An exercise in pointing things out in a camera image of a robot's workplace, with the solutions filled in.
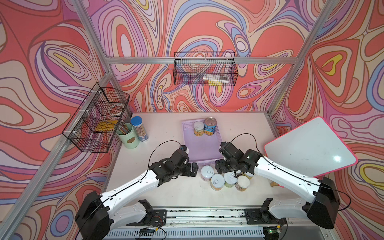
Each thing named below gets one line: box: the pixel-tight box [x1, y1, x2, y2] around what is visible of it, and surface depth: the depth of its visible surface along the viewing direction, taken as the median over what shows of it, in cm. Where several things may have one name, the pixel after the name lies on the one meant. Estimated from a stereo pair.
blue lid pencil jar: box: [130, 116, 150, 143], surface depth 93 cm
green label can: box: [223, 171, 238, 188], surface depth 82 cm
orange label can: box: [210, 173, 225, 191], surface depth 82 cm
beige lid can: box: [235, 175, 250, 192], surface depth 80 cm
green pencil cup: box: [115, 122, 140, 149], surface depth 95 cm
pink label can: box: [200, 165, 215, 182], surface depth 85 cm
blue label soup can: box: [204, 116, 217, 136], surface depth 103 cm
